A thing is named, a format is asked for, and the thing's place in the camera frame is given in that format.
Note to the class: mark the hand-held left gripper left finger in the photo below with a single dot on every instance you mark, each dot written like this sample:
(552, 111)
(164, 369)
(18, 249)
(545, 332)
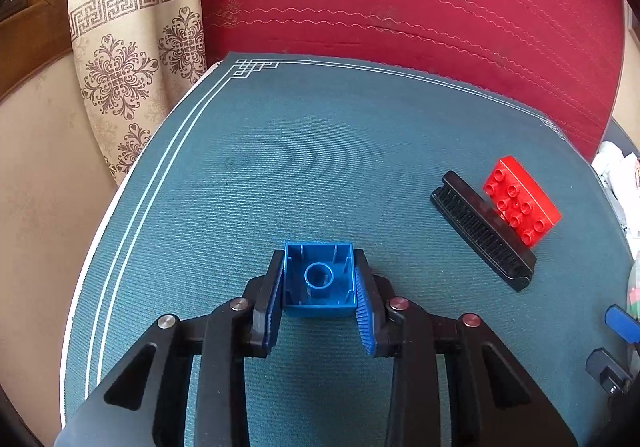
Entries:
(272, 317)

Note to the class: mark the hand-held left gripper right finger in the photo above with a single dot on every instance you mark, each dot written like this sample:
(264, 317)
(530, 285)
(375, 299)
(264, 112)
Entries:
(362, 322)

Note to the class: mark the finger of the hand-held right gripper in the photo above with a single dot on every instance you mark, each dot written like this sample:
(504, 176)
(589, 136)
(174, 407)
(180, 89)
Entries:
(605, 369)

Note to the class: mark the blue toy brick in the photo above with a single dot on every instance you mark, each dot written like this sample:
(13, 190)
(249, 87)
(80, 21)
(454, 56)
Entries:
(317, 277)

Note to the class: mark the green desktop mat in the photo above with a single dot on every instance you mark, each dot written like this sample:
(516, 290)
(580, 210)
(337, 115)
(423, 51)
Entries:
(325, 167)

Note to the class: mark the clear plastic container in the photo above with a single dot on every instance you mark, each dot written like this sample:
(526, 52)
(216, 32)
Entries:
(634, 294)

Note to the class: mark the black comb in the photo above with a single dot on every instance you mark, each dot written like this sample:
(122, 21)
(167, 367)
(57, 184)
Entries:
(482, 232)

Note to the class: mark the red toy brick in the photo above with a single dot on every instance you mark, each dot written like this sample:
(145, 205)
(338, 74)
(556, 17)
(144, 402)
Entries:
(522, 202)

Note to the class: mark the white cloth pile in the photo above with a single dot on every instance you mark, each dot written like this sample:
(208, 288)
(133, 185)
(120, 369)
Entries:
(617, 172)

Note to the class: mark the beige patterned curtain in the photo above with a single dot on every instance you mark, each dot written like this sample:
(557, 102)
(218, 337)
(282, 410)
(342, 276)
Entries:
(130, 52)

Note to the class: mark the red quilted blanket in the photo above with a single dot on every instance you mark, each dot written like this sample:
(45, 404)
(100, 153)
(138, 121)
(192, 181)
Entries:
(400, 2)

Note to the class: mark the brown wooden furniture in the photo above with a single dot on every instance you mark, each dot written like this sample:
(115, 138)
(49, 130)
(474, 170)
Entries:
(30, 22)

